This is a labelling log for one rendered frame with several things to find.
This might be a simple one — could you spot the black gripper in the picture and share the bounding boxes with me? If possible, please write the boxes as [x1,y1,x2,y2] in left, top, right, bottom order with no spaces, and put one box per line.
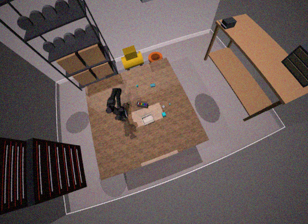
[113,108,128,122]

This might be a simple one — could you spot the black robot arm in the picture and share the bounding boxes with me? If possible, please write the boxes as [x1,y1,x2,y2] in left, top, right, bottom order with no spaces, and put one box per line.
[106,88,124,114]

